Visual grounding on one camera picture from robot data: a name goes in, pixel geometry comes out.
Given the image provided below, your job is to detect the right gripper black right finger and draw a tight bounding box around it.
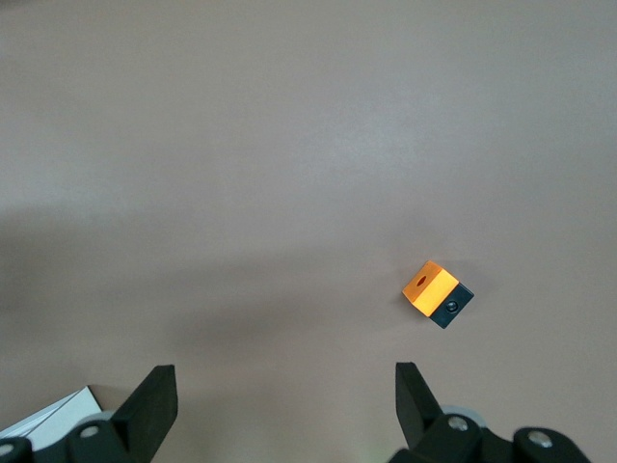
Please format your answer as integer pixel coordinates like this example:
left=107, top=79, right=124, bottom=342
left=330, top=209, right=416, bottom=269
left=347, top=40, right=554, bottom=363
left=394, top=360, right=595, bottom=463

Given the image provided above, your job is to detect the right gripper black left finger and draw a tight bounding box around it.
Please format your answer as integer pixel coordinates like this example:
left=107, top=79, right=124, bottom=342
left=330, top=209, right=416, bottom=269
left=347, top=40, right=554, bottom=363
left=0, top=364, right=178, bottom=463

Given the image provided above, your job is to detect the white drawer cabinet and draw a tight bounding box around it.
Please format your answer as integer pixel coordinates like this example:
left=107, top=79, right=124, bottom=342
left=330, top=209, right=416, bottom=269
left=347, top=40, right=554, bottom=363
left=0, top=384, right=106, bottom=452

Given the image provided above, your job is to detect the orange box with black base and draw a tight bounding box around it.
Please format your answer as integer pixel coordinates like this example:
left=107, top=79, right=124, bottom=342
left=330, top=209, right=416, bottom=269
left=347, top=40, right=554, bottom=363
left=401, top=259, right=476, bottom=332

